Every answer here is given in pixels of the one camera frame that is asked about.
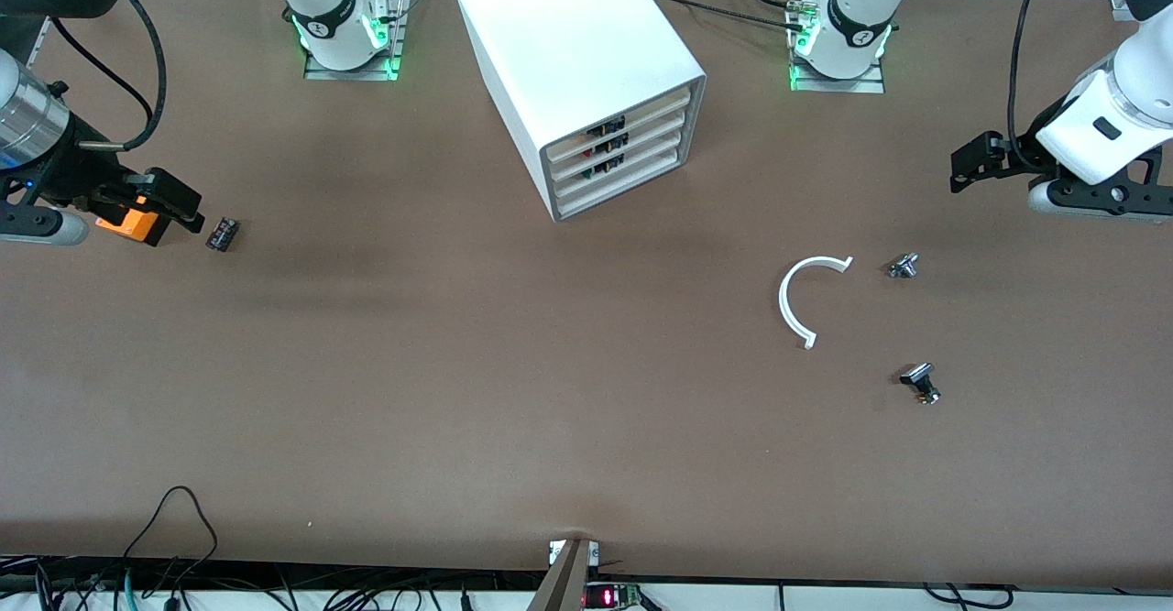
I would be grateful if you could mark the green push button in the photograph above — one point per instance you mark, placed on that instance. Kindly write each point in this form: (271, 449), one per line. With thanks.
(603, 168)

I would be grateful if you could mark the white drawer cabinet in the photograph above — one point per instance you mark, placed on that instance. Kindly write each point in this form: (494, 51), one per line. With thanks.
(568, 34)

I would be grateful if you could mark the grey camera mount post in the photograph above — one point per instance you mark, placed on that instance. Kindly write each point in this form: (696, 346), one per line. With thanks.
(564, 583)

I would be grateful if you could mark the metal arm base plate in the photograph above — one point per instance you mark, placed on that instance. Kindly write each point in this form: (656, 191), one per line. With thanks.
(843, 86)
(348, 74)

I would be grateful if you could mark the device with red display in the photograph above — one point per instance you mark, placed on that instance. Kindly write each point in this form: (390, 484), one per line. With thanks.
(609, 596)

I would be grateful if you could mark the white curved plastic arc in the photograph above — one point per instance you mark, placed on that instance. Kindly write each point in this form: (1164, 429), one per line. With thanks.
(784, 304)

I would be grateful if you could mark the aluminium frame profile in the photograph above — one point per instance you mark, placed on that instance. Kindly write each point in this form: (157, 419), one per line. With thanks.
(1123, 2)

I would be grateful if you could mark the small black terminal block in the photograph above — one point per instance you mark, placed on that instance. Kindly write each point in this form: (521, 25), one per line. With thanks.
(222, 234)

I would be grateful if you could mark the orange box with black base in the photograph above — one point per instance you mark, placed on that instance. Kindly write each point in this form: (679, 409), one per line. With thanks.
(128, 224)

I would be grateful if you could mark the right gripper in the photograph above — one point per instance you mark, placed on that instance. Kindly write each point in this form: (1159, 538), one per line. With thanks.
(75, 174)

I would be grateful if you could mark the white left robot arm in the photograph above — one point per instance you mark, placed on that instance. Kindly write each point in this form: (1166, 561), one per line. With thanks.
(861, 6)

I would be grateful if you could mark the small silver metal part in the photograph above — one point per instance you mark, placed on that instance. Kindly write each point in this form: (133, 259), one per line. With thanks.
(904, 266)

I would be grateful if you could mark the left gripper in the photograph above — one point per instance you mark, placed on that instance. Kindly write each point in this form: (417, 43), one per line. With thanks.
(1020, 154)

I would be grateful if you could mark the black selector switch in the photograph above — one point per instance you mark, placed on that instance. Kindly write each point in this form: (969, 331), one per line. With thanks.
(919, 378)

